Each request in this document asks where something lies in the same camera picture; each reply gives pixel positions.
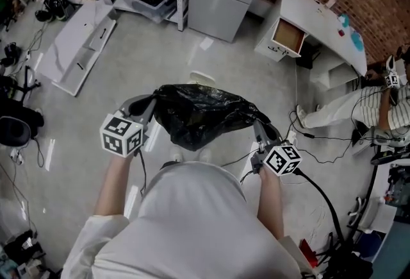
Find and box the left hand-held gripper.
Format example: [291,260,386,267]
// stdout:
[99,94,158,156]

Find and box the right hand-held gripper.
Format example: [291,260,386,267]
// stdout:
[250,120,303,178]

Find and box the black plastic garbage bag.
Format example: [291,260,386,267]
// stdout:
[152,83,272,152]

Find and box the person's left forearm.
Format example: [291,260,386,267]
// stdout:
[94,152,135,217]

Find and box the person's right forearm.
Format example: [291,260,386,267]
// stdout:
[258,170,285,242]

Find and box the white box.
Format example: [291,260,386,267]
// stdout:
[189,71,216,86]

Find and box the person's left white shoe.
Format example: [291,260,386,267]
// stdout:
[169,146,183,163]

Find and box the white low cabinet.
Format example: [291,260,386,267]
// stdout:
[40,1,117,97]

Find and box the clear plastic storage bin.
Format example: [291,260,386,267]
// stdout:
[117,0,176,24]

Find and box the person's white shirt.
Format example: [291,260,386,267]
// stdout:
[60,160,321,279]

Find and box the white desk with drawer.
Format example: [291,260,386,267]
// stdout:
[254,0,368,78]

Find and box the red plastic case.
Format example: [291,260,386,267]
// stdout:
[299,239,320,267]

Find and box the black office chair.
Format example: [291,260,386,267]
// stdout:
[0,107,44,147]

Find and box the teal cloth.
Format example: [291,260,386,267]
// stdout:
[350,32,365,51]

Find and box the white side cabinet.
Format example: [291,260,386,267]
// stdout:
[355,197,398,233]

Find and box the black swivel chair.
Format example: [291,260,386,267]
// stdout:
[316,232,374,279]

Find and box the thick black hose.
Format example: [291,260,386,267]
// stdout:
[296,168,345,246]

